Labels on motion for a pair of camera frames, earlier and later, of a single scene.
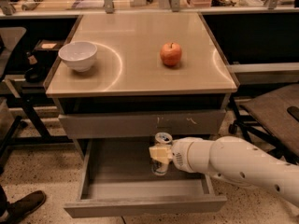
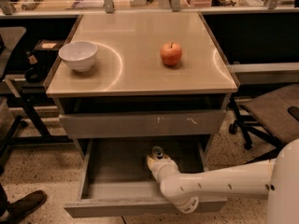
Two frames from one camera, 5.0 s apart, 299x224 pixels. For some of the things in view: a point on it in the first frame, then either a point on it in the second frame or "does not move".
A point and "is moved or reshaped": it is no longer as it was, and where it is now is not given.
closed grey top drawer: (132, 123) does not move
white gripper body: (179, 153) to (158, 165)
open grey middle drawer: (119, 181) does not move
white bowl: (79, 55) does not move
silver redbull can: (164, 139) is moved or reshaped
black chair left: (10, 38) does not move
